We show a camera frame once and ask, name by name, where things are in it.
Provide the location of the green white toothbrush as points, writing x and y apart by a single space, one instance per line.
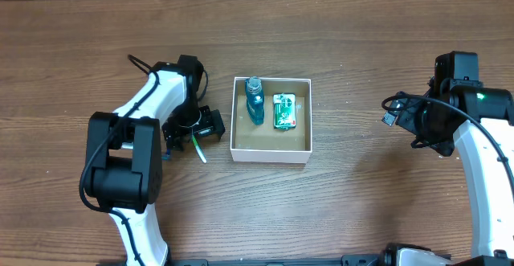
198 149

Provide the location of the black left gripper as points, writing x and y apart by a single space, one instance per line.
197 129

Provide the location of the green soap packet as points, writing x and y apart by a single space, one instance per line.
284 111

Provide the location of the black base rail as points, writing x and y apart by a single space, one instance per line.
345 260

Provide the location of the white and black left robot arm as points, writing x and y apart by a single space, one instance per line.
125 149

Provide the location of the teal mouthwash bottle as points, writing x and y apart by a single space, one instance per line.
255 99

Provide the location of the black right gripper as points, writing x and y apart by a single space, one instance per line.
407 118

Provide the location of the white cardboard box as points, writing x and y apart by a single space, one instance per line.
265 143

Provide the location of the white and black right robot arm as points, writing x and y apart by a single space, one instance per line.
458 114

